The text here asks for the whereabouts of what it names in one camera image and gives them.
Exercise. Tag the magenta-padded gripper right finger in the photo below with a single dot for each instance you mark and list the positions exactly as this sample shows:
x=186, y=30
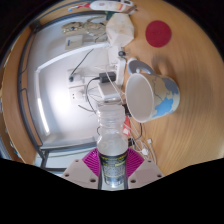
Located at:
x=146, y=173

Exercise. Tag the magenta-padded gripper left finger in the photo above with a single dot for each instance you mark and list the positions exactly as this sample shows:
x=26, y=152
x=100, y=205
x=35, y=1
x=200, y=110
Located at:
x=80, y=173

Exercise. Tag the clear bottle with dark label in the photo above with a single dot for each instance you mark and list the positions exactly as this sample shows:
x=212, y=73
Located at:
x=112, y=140

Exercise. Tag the white mug with blue patches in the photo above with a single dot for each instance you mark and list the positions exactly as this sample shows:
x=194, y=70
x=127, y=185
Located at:
x=160, y=96

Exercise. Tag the white power adapter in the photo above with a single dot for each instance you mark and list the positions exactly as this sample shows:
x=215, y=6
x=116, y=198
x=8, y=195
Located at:
x=108, y=90

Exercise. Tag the black plug-in charger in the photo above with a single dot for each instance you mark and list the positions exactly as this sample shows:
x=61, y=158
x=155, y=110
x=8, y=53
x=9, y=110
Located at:
x=107, y=77

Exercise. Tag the white desk lamp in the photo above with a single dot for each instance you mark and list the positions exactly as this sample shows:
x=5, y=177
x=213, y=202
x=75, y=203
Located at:
x=66, y=58

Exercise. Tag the flat round red coaster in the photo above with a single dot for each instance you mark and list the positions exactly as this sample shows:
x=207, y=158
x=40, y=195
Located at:
x=158, y=33

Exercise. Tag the white tissue pack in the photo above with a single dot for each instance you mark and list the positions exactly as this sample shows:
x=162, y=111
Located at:
x=120, y=30

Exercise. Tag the white wall box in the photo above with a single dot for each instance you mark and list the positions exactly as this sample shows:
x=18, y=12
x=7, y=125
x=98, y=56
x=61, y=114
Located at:
x=74, y=43

